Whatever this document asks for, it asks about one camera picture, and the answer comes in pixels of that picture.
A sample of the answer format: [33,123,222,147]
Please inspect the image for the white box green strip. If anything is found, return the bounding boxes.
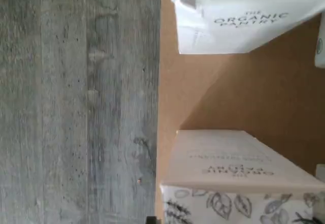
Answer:
[315,163,325,179]
[159,129,325,224]

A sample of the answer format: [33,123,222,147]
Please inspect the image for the black metal shelf rack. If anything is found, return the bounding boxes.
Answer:
[154,0,325,224]

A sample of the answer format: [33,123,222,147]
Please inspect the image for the white box pink strip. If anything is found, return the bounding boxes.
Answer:
[170,0,325,55]
[314,36,325,69]

